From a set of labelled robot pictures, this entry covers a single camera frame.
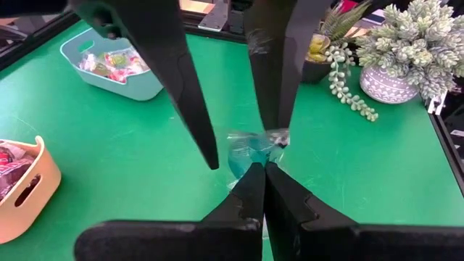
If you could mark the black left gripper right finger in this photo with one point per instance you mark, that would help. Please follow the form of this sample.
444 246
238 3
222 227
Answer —
344 243

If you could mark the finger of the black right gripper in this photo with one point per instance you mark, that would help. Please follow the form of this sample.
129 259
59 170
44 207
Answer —
279 65
163 43

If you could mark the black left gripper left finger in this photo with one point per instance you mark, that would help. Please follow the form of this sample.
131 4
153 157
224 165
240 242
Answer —
163 241

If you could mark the clear red candy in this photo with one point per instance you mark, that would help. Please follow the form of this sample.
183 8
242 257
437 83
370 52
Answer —
139 64
121 74

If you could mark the clear green candy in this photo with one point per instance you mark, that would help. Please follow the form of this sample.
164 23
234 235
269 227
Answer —
116 58

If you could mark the clear blue candy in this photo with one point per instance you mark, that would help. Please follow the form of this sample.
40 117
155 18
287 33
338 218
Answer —
250 152

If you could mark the white PayDay bar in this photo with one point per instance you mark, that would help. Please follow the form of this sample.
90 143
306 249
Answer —
9 148

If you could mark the small succulent in dark pot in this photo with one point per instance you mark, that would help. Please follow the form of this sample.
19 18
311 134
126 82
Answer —
319 47

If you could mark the teal plastic bin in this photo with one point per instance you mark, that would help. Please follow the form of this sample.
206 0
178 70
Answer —
141 88

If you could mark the green table mat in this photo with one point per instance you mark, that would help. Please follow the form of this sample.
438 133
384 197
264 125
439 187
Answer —
108 145

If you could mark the grey-green succulent in patterned pot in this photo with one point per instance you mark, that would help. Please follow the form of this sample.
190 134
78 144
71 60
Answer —
409 43

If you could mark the black metal table frame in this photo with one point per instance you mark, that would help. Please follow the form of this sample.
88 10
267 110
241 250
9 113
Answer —
451 163

